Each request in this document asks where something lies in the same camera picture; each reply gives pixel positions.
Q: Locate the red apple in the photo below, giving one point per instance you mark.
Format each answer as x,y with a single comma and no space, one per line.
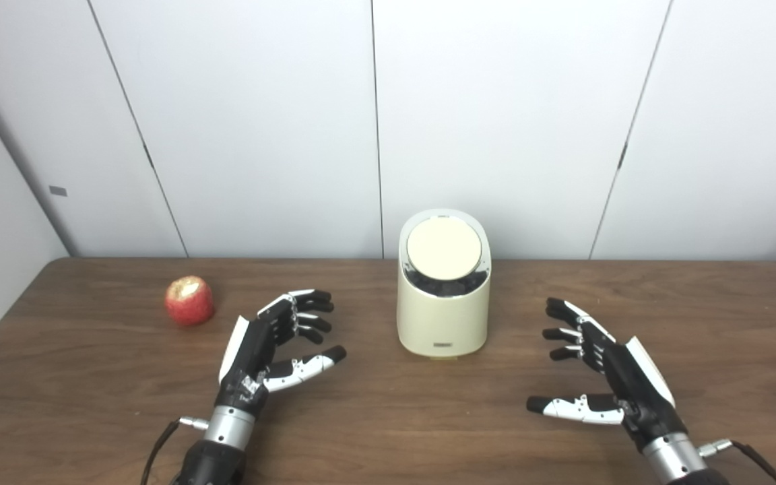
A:
189,303

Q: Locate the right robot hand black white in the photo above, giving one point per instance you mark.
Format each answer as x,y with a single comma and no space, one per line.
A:
630,380

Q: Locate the cream-colored bin body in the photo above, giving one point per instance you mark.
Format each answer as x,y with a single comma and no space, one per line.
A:
442,320

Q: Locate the cream round bin lid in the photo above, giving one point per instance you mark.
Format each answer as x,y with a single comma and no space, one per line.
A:
443,248

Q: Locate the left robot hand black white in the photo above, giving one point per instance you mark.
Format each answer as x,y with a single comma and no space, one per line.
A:
253,350

